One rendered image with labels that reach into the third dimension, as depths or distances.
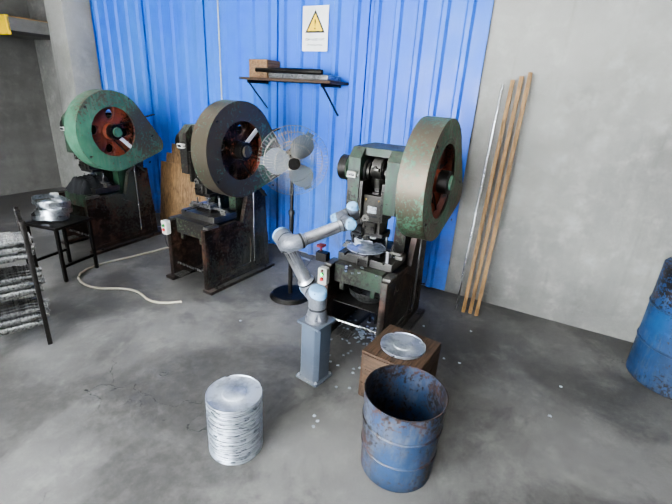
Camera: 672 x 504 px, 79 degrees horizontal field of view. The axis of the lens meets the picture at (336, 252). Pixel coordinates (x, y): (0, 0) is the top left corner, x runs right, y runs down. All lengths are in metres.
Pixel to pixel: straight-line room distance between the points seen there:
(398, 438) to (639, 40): 3.19
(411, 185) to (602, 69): 1.93
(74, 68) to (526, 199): 5.95
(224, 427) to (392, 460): 0.85
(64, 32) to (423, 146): 5.55
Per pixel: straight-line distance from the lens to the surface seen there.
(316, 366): 2.82
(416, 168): 2.52
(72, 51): 7.07
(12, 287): 3.58
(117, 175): 5.46
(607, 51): 3.92
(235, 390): 2.34
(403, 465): 2.25
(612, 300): 4.23
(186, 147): 4.09
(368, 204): 3.02
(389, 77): 4.18
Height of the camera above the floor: 1.85
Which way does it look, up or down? 21 degrees down
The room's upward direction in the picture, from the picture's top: 3 degrees clockwise
